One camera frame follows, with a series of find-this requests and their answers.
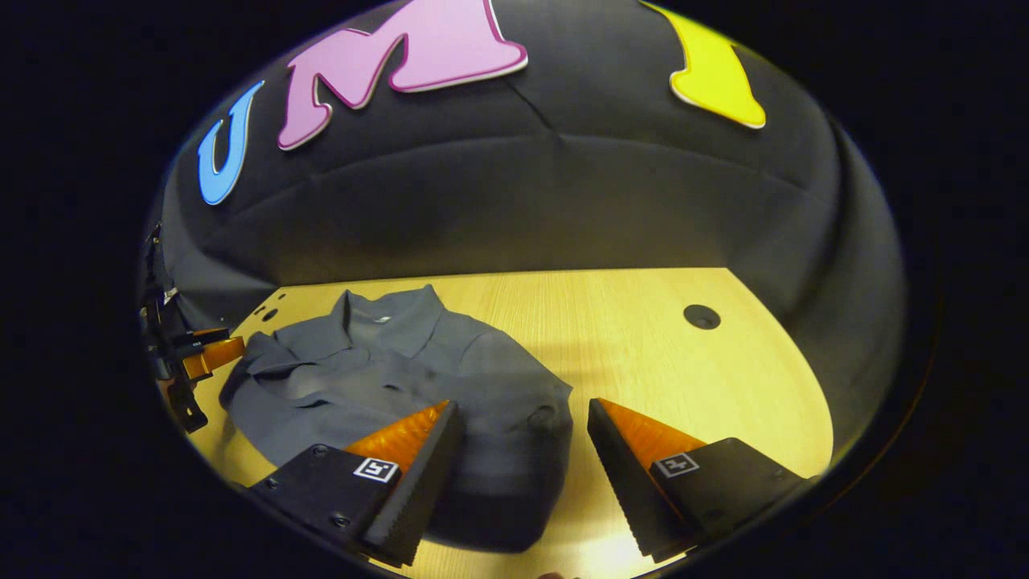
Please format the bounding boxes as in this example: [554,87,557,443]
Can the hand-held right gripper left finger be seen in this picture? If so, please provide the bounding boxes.
[249,400,465,568]

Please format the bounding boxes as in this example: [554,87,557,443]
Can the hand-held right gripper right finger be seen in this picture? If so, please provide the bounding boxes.
[587,398,809,564]

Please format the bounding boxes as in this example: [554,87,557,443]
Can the grey collared shirt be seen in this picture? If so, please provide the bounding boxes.
[219,284,574,554]

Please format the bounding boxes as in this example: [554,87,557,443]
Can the black backdrop cloth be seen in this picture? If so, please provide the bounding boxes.
[138,0,909,467]

